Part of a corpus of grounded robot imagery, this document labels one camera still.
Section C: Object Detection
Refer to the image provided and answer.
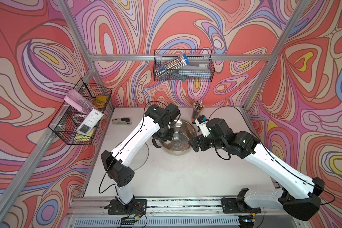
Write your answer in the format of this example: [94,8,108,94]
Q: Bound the stainless steel pot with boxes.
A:
[156,119,197,156]

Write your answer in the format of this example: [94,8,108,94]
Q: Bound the glass pot lid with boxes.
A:
[128,143,150,171]

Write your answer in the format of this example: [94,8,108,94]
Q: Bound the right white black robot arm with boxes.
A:
[188,116,325,221]

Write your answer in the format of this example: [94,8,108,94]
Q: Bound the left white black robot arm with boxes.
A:
[101,104,181,207]

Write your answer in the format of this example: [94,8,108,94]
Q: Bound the clear pencil cup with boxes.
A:
[191,98,204,122]

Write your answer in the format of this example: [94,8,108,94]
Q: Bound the black silver stapler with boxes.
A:
[112,117,132,125]

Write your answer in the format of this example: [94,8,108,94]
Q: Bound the yellow sponge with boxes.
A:
[93,96,108,110]

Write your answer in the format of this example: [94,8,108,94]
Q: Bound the white calculator device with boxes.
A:
[77,109,104,135]

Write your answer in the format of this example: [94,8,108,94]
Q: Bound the grey white box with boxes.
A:
[178,60,211,78]

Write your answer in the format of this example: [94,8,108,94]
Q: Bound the clear tube of pencils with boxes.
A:
[155,54,189,78]

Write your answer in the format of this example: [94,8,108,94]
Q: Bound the green circuit board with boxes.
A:
[120,216,142,226]

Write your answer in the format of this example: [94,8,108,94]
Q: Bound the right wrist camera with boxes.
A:
[195,115,210,138]

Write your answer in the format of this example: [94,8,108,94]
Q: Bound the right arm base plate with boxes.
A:
[220,197,262,214]

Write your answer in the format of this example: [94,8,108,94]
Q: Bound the back black wire basket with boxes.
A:
[153,48,215,82]

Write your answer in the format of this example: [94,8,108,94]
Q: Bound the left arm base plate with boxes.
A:
[104,199,147,215]

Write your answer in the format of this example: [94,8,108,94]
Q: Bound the aluminium front rail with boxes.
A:
[60,197,310,228]

